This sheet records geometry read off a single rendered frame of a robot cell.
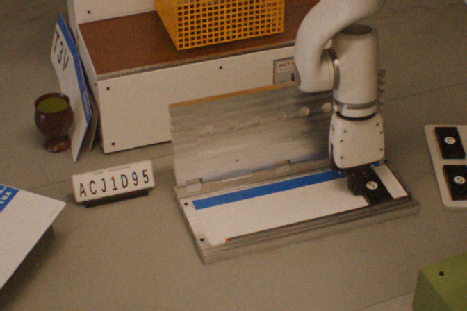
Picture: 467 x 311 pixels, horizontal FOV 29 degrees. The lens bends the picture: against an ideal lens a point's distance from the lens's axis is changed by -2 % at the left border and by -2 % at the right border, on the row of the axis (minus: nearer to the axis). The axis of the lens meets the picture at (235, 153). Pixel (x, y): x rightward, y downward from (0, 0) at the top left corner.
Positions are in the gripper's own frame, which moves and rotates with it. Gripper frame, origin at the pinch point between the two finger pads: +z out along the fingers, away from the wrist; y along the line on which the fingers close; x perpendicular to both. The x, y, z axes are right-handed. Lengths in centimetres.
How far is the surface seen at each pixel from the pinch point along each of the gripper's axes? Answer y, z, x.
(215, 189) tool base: -25.5, 0.5, 10.1
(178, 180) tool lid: -32.8, -3.2, 10.1
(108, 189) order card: -45.8, -1.2, 15.9
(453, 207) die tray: 17.7, 5.8, -8.1
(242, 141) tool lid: -19.3, -8.3, 10.7
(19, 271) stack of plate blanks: -66, 2, -1
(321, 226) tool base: -10.1, 3.8, -6.4
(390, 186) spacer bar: 7.0, 1.9, -1.2
